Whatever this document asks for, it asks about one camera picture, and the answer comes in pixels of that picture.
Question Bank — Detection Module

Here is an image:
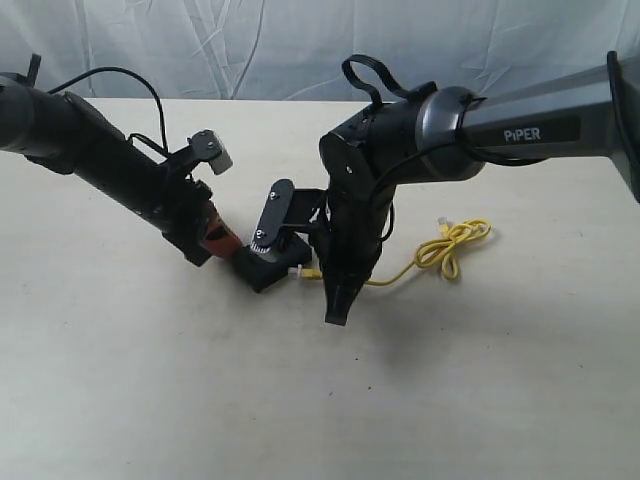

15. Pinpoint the black network switch box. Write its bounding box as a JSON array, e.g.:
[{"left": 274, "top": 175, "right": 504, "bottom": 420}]
[{"left": 231, "top": 234, "right": 312, "bottom": 293}]

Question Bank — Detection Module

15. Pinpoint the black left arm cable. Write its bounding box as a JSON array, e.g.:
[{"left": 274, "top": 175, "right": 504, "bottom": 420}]
[{"left": 47, "top": 67, "right": 169, "bottom": 156}]

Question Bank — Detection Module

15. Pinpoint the yellow ethernet cable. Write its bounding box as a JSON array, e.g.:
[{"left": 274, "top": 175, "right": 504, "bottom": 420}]
[{"left": 287, "top": 216, "right": 493, "bottom": 287}]

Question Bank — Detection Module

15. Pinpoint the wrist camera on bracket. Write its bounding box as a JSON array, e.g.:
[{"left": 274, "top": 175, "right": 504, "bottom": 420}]
[
  {"left": 164, "top": 129, "right": 233, "bottom": 177},
  {"left": 250, "top": 178, "right": 326, "bottom": 255}
]

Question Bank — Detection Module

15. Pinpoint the grey wrinkled backdrop cloth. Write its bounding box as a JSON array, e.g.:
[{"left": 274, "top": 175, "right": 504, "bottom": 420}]
[{"left": 1, "top": 1, "right": 639, "bottom": 100}]

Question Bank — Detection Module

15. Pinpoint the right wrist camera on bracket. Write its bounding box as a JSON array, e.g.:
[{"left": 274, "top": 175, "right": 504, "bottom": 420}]
[{"left": 250, "top": 178, "right": 326, "bottom": 255}]

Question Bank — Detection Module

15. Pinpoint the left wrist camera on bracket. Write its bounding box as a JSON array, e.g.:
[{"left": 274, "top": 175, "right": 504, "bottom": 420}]
[{"left": 164, "top": 129, "right": 233, "bottom": 177}]

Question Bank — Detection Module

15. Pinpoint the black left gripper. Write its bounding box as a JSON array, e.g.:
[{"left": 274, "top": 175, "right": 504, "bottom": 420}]
[{"left": 150, "top": 178, "right": 243, "bottom": 266}]

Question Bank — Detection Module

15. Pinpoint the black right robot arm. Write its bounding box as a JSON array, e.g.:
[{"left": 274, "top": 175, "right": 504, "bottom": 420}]
[{"left": 312, "top": 52, "right": 639, "bottom": 325}]

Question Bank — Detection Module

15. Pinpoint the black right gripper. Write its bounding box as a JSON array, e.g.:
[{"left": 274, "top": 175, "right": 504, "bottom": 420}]
[{"left": 311, "top": 187, "right": 395, "bottom": 326}]

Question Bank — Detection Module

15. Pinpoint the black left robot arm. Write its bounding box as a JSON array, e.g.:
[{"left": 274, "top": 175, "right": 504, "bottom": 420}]
[{"left": 1, "top": 55, "right": 243, "bottom": 266}]

